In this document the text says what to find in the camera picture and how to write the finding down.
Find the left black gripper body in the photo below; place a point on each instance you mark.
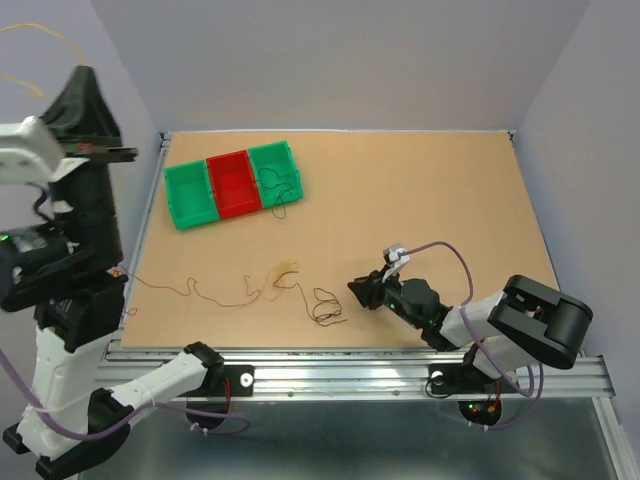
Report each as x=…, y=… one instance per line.
x=105, y=149

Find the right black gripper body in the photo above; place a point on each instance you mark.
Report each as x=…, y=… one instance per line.
x=387, y=292

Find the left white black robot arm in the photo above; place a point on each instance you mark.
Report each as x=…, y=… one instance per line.
x=63, y=269

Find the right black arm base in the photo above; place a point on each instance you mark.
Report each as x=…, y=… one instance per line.
x=447, y=379

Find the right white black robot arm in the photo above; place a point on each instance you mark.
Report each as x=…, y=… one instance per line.
x=523, y=324

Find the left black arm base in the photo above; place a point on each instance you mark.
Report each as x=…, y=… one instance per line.
x=236, y=380

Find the near green plastic bin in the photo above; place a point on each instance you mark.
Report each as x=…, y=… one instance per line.
x=190, y=196

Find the green plastic bin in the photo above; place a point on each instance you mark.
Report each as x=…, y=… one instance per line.
x=190, y=196
x=276, y=174

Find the red plastic bin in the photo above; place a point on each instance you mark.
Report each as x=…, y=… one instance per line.
x=233, y=183

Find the far green plastic bin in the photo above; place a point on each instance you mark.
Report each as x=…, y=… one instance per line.
x=276, y=174

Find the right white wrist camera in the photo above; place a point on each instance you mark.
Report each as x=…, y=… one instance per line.
x=396, y=258

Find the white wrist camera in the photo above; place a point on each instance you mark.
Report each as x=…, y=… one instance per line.
x=396, y=258
x=30, y=153

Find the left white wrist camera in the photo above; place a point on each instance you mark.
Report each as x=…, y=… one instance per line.
x=30, y=153

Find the aluminium frame rail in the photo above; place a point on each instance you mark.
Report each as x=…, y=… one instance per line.
x=361, y=413

